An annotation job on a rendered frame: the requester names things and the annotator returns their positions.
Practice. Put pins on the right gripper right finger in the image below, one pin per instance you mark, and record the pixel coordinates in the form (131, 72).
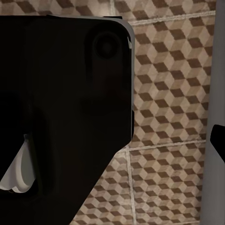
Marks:
(217, 139)

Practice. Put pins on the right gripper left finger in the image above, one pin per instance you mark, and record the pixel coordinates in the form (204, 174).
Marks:
(11, 140)

